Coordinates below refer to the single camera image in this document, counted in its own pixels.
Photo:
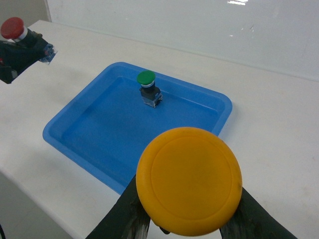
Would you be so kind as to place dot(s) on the yellow mushroom push button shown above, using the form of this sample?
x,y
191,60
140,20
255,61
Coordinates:
x,y
189,181

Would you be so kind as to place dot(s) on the blue plastic tray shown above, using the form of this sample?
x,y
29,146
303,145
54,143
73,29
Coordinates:
x,y
107,126

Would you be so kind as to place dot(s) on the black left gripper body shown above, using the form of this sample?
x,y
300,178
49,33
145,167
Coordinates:
x,y
7,72

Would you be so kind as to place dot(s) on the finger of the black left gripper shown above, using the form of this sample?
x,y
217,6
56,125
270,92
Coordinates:
x,y
22,58

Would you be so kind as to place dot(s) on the red mushroom push button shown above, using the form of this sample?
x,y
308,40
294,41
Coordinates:
x,y
13,28

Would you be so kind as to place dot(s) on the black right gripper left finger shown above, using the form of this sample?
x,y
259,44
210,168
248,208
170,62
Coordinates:
x,y
126,220

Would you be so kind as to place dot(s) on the green mushroom push button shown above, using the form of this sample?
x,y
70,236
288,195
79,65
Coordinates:
x,y
150,93

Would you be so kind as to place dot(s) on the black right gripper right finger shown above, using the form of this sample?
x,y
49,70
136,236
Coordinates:
x,y
252,221

